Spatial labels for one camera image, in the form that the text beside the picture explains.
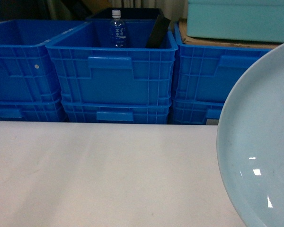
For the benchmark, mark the light blue oval tray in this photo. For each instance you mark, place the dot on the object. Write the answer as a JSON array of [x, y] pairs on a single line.
[[250, 142]]

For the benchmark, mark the blue crate bottom middle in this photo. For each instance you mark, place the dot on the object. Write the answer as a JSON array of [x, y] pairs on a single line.
[[111, 113]]

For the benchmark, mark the blue crate bottom right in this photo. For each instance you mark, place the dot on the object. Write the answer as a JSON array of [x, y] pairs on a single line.
[[195, 112]]

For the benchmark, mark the blue crate top middle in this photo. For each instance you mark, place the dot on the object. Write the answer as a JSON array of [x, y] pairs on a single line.
[[92, 71]]

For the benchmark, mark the blue crate top right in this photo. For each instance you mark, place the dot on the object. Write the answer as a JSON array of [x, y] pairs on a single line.
[[207, 70]]

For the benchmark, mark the clear water bottle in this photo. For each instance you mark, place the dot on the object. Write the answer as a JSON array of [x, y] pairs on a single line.
[[117, 30]]

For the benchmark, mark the brown cardboard sheet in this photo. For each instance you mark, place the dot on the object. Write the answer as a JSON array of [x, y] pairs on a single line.
[[203, 40]]

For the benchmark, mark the black flat board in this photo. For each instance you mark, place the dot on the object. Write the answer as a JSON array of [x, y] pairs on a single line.
[[158, 32]]

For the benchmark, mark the dark blue rear crate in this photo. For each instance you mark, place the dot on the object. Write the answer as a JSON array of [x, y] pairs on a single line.
[[129, 13]]

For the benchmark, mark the blue crate bottom left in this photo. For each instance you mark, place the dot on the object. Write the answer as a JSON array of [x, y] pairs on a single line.
[[52, 111]]

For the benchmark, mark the blue crate top left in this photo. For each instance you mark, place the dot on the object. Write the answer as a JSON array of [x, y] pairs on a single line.
[[27, 73]]

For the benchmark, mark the teal foam box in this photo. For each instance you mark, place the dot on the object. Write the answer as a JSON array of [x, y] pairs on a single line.
[[246, 20]]

